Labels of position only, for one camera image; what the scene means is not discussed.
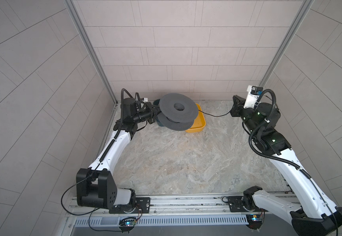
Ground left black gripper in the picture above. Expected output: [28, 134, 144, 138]
[130, 103, 164, 125]

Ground dark grey cable spool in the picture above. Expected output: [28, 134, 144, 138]
[157, 93, 199, 131]

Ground black cable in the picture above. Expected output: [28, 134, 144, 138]
[198, 110, 234, 118]

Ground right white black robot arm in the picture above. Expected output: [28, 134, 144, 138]
[230, 86, 342, 236]

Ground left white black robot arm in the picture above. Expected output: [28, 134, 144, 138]
[74, 89, 161, 212]

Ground teal plastic bin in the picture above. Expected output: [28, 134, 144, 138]
[153, 99, 160, 109]

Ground yellow plastic bin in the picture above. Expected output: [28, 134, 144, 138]
[185, 104, 206, 133]

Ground left circuit board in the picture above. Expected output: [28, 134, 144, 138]
[119, 217, 137, 227]

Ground circuit board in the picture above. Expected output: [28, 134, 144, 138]
[246, 214, 263, 230]
[119, 217, 137, 227]

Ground right circuit board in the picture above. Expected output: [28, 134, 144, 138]
[246, 214, 263, 230]

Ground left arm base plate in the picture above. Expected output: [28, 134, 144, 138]
[109, 197, 150, 214]

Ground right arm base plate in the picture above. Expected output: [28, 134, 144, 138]
[222, 196, 263, 214]

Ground aluminium mounting rail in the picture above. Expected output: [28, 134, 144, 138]
[64, 193, 312, 219]

